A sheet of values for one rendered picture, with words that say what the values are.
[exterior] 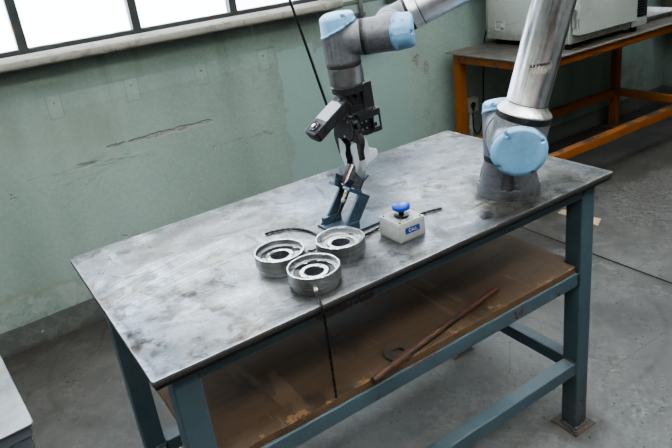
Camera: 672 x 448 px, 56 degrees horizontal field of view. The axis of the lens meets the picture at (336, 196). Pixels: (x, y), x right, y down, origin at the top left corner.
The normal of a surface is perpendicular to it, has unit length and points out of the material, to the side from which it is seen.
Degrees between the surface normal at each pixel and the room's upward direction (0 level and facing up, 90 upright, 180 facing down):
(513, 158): 97
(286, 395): 0
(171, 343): 0
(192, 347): 0
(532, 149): 97
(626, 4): 90
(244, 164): 90
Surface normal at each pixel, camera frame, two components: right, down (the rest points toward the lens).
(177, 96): 0.55, 0.25
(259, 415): -0.11, -0.92
